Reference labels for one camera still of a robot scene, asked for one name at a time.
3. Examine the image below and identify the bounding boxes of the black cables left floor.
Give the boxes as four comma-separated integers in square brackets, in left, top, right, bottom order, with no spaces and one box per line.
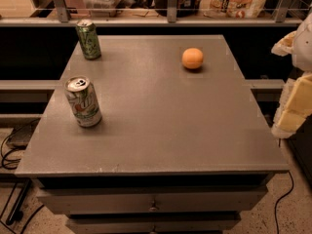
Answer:
[0,119,40,171]

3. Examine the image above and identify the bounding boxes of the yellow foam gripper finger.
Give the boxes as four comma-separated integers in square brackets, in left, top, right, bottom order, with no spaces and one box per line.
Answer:
[271,31,296,57]
[271,73,312,138]

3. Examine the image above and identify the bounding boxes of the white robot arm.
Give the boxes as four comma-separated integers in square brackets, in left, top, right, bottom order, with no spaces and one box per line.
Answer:
[271,14,312,138]

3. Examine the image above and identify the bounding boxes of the orange ball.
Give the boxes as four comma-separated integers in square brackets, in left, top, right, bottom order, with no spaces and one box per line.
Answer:
[182,48,204,69]

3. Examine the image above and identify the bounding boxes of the white 7up can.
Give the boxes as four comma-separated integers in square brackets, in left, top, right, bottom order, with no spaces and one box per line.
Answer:
[64,76,102,128]

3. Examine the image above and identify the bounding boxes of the printed snack bag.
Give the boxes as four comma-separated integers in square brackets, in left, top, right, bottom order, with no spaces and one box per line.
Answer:
[201,0,266,19]

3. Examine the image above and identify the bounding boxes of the metal drawer knob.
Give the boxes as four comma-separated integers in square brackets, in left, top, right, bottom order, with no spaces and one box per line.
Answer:
[149,202,159,213]

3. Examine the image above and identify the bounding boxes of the black floor cable right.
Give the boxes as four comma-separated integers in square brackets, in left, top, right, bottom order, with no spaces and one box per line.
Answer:
[273,171,294,234]

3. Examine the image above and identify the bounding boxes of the grey drawer cabinet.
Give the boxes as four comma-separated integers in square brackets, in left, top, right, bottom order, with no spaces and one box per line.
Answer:
[17,35,289,234]

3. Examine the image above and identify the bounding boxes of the green soda can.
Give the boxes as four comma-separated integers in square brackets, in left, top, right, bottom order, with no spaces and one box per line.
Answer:
[76,19,101,59]

